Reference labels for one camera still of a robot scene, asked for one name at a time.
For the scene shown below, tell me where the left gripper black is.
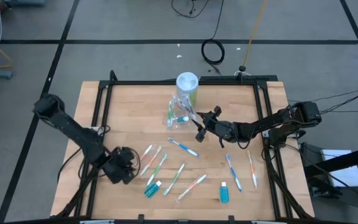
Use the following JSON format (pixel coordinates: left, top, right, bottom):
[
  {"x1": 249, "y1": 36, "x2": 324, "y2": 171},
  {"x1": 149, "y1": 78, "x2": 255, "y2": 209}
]
[{"x1": 103, "y1": 146, "x2": 139, "y2": 185}]

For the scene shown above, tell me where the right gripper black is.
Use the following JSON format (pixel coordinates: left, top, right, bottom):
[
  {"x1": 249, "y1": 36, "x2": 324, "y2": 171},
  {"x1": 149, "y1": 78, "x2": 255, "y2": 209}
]
[{"x1": 191, "y1": 106, "x2": 239, "y2": 144}]

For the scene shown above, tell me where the orange white toothbrush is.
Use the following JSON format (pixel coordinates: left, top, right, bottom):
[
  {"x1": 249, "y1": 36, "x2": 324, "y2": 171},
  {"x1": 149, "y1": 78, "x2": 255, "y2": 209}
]
[
  {"x1": 139, "y1": 143, "x2": 155, "y2": 161},
  {"x1": 246, "y1": 150, "x2": 259, "y2": 189},
  {"x1": 139, "y1": 145, "x2": 163, "y2": 177},
  {"x1": 176, "y1": 173, "x2": 208, "y2": 202}
]

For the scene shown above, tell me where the green white toothbrush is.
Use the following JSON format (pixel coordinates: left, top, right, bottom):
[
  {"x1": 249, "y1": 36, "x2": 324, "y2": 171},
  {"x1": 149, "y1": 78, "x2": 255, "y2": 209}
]
[
  {"x1": 162, "y1": 162, "x2": 186, "y2": 197},
  {"x1": 167, "y1": 100, "x2": 175, "y2": 127},
  {"x1": 146, "y1": 154, "x2": 168, "y2": 187}
]

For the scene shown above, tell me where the white-lidded green wipes canister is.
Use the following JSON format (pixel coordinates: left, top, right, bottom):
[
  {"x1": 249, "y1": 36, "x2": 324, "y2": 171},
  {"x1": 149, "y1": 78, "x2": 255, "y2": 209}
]
[{"x1": 175, "y1": 72, "x2": 200, "y2": 108}]

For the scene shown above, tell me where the black side cart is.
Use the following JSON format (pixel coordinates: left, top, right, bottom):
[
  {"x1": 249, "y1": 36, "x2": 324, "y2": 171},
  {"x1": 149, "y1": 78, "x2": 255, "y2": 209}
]
[{"x1": 300, "y1": 142, "x2": 358, "y2": 224}]

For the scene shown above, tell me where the black metal beam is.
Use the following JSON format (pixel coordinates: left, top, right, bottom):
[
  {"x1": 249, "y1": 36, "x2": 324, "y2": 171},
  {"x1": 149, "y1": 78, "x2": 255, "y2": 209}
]
[{"x1": 303, "y1": 144, "x2": 358, "y2": 178}]

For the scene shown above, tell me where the white box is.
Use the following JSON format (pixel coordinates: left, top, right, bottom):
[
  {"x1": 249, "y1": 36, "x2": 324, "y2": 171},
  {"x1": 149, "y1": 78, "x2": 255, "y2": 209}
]
[{"x1": 320, "y1": 149, "x2": 358, "y2": 187}]

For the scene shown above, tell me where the black hanging arm cable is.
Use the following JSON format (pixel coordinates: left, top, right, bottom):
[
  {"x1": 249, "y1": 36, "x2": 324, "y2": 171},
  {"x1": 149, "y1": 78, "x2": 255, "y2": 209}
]
[{"x1": 57, "y1": 146, "x2": 85, "y2": 184}]

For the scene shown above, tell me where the black coiled floor cable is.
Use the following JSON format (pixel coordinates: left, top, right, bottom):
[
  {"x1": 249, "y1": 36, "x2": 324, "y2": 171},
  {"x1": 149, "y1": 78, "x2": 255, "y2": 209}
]
[{"x1": 200, "y1": 0, "x2": 226, "y2": 75}]

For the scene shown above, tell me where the black aluminium table frame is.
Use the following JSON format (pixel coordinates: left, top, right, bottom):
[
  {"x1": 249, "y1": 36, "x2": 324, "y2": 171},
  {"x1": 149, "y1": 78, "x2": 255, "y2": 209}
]
[{"x1": 51, "y1": 70, "x2": 315, "y2": 223}]

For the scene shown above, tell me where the long yellow floor cable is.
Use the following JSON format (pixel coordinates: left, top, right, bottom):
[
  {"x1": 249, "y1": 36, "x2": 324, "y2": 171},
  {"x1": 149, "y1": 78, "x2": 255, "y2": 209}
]
[{"x1": 242, "y1": 0, "x2": 269, "y2": 68}]

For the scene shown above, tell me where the thin black floor cable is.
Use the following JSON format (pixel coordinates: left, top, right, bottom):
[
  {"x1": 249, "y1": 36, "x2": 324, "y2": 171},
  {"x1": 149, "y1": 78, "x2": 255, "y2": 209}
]
[{"x1": 170, "y1": 0, "x2": 211, "y2": 19}]

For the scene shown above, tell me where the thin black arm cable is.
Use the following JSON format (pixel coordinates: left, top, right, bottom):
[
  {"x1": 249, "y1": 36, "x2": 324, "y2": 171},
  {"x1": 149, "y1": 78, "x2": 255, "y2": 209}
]
[{"x1": 289, "y1": 86, "x2": 358, "y2": 105}]

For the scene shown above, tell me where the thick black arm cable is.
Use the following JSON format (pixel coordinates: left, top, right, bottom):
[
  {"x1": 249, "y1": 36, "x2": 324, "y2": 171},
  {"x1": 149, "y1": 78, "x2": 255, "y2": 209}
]
[{"x1": 320, "y1": 88, "x2": 358, "y2": 116}]

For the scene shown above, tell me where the straight black arm cable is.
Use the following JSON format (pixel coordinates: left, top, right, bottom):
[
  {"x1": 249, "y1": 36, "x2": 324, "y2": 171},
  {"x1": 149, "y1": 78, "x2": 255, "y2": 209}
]
[{"x1": 321, "y1": 109, "x2": 358, "y2": 114}]

